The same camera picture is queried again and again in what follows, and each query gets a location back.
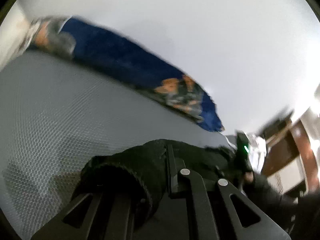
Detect black pants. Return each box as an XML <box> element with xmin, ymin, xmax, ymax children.
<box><xmin>72</xmin><ymin>139</ymin><xmax>248</xmax><ymax>221</ymax></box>

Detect white patterned cloth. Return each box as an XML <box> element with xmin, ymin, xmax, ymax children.
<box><xmin>247</xmin><ymin>134</ymin><xmax>267</xmax><ymax>173</ymax></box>

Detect brown wooden door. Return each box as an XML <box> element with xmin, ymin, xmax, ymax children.
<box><xmin>261</xmin><ymin>120</ymin><xmax>319</xmax><ymax>193</ymax></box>

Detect white lattice panel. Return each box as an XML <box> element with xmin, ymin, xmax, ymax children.
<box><xmin>267</xmin><ymin>157</ymin><xmax>305</xmax><ymax>194</ymax></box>

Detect grey textured mattress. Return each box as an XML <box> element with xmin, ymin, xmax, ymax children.
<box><xmin>1</xmin><ymin>51</ymin><xmax>228</xmax><ymax>239</ymax></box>

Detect blue floral blanket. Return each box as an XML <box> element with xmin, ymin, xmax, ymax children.
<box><xmin>25</xmin><ymin>16</ymin><xmax>224</xmax><ymax>132</ymax></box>

